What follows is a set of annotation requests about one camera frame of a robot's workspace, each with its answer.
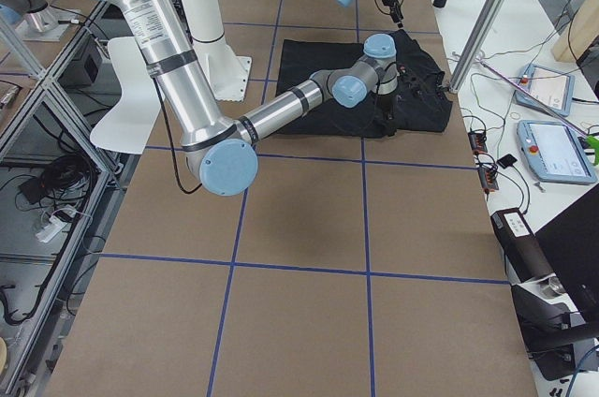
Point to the black graphic t-shirt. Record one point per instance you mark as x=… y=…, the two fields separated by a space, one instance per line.
x=420 y=104

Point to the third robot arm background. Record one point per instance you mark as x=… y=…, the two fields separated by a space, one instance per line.
x=35 y=20

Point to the orange circuit board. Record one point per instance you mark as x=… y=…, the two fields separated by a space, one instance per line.
x=478 y=142
x=488 y=178

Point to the far teach pendant tablet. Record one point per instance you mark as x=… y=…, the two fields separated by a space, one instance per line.
x=549 y=86

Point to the teach pendant tablet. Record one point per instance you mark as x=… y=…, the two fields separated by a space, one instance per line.
x=549 y=86
x=554 y=154

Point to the near teach pendant tablet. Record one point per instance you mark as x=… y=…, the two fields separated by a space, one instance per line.
x=554 y=154

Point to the black label box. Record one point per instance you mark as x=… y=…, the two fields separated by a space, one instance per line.
x=520 y=245

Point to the white plastic chair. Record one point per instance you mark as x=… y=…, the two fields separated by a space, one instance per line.
x=128 y=125

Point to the black monitor with stand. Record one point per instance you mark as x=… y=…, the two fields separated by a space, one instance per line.
x=555 y=339

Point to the white power strip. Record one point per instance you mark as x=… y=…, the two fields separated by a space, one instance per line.
x=56 y=223

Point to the aluminium frame post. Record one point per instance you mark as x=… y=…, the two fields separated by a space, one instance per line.
x=474 y=43

